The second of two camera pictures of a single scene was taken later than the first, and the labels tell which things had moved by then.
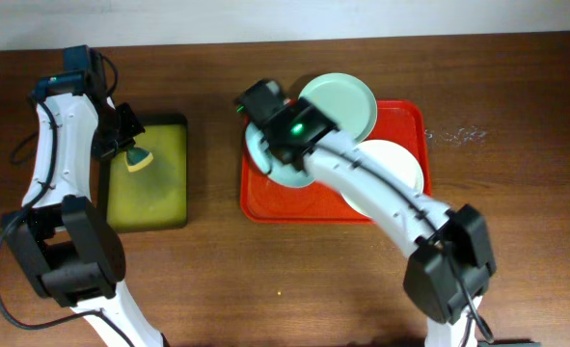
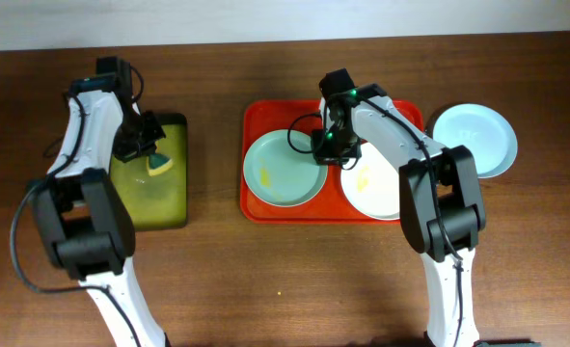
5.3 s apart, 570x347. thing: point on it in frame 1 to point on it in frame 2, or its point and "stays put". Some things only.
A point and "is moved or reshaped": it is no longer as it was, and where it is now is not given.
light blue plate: (284, 174) to (484, 129)
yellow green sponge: (137, 158) is moved or reshaped
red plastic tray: (264, 200) stays put
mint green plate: (345, 100) is moved or reshaped
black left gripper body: (119, 146) to (140, 146)
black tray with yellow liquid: (153, 198) stays put
